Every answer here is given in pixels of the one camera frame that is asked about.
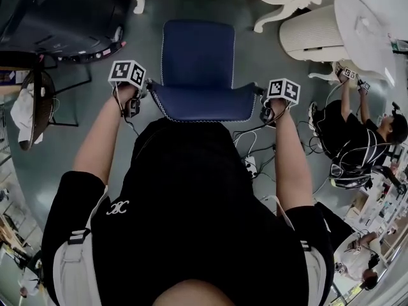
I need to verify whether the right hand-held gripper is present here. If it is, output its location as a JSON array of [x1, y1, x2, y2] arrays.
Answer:
[[253, 78, 302, 127]]

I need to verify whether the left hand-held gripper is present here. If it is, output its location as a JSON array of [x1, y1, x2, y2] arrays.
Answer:
[[107, 59, 159, 119]]

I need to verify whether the blue padded chair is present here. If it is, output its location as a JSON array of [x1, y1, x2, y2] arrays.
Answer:
[[152, 19, 258, 123]]

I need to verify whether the person's right forearm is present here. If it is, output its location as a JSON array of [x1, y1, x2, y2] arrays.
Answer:
[[270, 100, 315, 212]]

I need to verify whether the person's left forearm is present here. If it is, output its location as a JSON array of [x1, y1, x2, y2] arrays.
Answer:
[[72, 86, 136, 189]]

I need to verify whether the white power strip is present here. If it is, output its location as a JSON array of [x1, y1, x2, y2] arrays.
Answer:
[[244, 156, 258, 179]]

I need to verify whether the person's black t-shirt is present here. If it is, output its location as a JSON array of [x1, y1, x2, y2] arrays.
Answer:
[[41, 118, 354, 306]]

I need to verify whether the dark grey plastic machine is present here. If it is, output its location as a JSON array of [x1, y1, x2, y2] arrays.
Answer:
[[0, 0, 128, 64]]

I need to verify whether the white ribbed round table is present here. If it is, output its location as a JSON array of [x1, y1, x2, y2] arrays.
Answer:
[[279, 0, 398, 84]]

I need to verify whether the white crumpled cloth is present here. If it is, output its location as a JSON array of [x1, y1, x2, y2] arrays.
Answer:
[[10, 83, 44, 145]]

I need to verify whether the brown cardboard box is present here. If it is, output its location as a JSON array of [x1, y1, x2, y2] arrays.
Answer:
[[0, 67, 29, 87]]

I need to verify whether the person's chin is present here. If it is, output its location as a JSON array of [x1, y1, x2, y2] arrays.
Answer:
[[152, 278, 238, 306]]

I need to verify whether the white floor cable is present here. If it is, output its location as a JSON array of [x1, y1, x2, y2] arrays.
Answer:
[[234, 130, 258, 159]]

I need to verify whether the black floor cable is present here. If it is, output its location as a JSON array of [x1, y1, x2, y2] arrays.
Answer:
[[232, 122, 280, 184]]

